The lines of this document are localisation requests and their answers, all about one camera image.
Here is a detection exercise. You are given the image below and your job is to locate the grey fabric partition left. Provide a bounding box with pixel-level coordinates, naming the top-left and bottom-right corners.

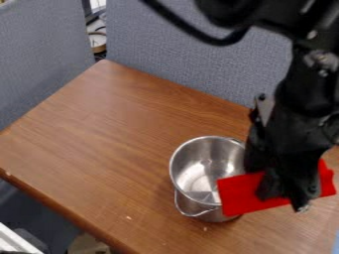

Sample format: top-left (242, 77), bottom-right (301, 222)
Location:
top-left (0, 0), bottom-right (94, 131)

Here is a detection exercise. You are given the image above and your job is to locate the grey fabric partition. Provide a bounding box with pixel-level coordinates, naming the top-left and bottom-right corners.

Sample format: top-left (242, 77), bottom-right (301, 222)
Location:
top-left (106, 0), bottom-right (292, 105)
top-left (0, 0), bottom-right (94, 131)

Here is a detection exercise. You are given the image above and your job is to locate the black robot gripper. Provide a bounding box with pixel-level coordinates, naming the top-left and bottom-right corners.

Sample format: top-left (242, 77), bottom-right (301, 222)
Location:
top-left (245, 50), bottom-right (339, 212)

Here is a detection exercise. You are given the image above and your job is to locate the stainless steel metal pot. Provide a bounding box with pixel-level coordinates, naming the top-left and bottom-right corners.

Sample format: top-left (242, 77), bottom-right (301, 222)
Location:
top-left (168, 136), bottom-right (245, 222)

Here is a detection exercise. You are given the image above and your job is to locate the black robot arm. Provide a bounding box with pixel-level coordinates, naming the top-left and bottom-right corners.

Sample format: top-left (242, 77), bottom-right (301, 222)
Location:
top-left (138, 0), bottom-right (339, 212)

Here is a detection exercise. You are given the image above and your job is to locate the red rectangular block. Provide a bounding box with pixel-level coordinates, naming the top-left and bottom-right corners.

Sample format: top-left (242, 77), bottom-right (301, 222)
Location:
top-left (216, 159), bottom-right (336, 216)

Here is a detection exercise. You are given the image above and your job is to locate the grey fabric partition back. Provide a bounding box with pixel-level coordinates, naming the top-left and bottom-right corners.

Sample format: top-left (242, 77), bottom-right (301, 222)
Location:
top-left (106, 0), bottom-right (292, 105)

